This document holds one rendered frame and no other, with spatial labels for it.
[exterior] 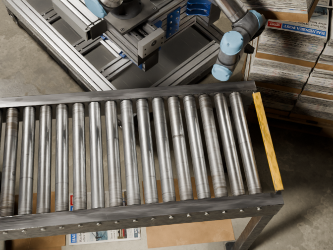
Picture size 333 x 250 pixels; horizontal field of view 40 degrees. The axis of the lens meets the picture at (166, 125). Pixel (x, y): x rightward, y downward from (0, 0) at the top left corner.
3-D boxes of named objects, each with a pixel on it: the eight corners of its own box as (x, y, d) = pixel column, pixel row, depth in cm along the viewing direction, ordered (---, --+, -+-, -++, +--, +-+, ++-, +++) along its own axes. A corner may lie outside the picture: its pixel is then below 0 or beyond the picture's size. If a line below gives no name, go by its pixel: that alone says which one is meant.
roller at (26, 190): (37, 109, 186) (34, 103, 182) (33, 220, 164) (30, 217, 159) (25, 110, 186) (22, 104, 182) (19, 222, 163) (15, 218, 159)
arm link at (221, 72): (231, 73, 164) (227, 86, 171) (243, 51, 169) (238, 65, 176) (211, 64, 165) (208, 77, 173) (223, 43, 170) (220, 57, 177)
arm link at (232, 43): (234, 20, 161) (229, 39, 171) (217, 39, 157) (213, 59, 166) (253, 30, 159) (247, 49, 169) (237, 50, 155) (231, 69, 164)
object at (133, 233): (136, 188, 251) (136, 187, 250) (140, 239, 237) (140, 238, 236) (68, 194, 248) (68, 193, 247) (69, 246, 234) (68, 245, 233)
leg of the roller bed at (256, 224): (241, 245, 238) (273, 201, 178) (243, 257, 235) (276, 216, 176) (230, 247, 237) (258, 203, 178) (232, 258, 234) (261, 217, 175)
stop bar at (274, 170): (259, 93, 189) (260, 91, 187) (284, 192, 168) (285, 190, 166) (251, 94, 188) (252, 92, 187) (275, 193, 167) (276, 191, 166)
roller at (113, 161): (116, 104, 189) (116, 97, 185) (123, 213, 167) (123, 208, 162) (104, 104, 189) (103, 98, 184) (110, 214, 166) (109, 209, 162)
